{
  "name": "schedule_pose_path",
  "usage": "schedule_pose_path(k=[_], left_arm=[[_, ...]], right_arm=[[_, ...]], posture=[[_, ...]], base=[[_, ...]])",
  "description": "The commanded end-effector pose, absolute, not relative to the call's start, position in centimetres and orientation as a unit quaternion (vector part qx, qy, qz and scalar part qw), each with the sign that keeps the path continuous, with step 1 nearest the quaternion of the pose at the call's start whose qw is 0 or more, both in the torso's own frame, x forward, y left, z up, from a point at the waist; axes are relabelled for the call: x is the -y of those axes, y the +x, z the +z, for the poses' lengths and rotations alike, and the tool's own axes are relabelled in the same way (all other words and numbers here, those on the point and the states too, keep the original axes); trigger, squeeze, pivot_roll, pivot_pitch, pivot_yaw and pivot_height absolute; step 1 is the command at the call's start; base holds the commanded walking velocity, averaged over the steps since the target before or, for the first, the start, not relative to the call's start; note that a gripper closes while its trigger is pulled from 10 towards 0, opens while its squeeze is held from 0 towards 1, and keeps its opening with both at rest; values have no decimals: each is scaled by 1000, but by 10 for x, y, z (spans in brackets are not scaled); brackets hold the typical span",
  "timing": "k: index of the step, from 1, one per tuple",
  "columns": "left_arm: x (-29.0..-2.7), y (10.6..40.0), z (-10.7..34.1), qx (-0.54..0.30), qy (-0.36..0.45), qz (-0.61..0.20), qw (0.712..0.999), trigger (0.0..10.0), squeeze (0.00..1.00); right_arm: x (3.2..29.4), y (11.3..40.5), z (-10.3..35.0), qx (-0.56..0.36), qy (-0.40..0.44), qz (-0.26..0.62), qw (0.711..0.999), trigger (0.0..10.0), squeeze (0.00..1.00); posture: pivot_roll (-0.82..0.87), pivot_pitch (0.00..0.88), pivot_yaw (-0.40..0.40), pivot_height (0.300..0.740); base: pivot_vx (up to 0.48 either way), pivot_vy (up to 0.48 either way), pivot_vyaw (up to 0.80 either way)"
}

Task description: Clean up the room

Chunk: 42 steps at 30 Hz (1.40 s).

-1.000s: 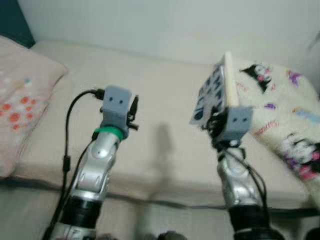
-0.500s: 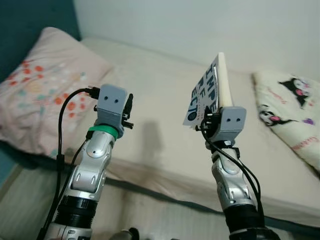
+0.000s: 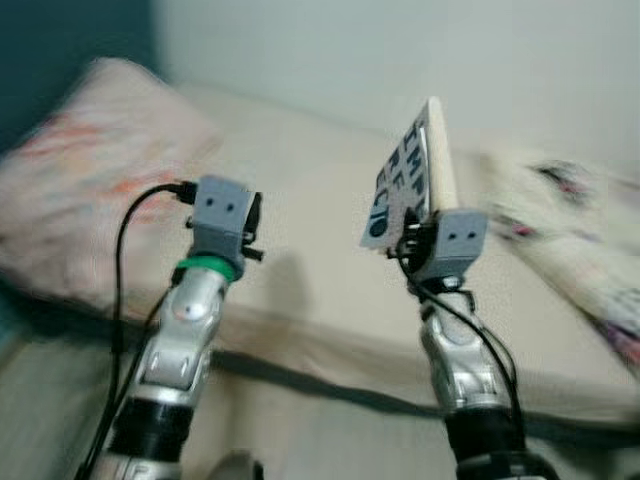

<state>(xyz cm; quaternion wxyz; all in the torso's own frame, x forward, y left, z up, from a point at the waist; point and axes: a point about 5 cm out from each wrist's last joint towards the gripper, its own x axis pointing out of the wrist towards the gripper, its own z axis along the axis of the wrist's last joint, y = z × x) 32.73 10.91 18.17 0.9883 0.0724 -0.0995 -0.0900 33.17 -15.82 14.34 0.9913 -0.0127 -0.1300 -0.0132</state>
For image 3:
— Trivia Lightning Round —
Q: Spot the white book with black letters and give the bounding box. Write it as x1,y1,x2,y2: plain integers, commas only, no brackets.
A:
359,96,462,252

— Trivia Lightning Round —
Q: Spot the pink pillow with coloured spots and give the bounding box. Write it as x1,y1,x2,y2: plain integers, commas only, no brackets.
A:
0,57,227,322

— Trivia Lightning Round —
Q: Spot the bed with white sheet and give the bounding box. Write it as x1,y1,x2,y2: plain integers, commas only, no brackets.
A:
0,80,640,433

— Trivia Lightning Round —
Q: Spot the cream cartoon print blanket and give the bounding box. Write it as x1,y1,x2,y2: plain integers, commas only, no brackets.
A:
478,148,640,373

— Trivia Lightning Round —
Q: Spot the grey robot left leg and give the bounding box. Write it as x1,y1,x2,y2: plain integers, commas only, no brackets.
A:
204,451,264,480

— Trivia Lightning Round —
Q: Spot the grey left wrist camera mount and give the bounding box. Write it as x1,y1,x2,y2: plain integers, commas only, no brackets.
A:
190,175,257,264

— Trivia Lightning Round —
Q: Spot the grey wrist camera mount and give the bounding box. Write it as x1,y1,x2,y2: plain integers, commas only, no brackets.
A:
190,175,257,264
425,208,492,287

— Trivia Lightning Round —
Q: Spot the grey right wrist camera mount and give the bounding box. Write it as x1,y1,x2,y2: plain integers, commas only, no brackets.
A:
425,208,492,287

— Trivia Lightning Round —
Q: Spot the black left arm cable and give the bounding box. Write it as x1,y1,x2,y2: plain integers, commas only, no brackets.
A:
75,180,199,480

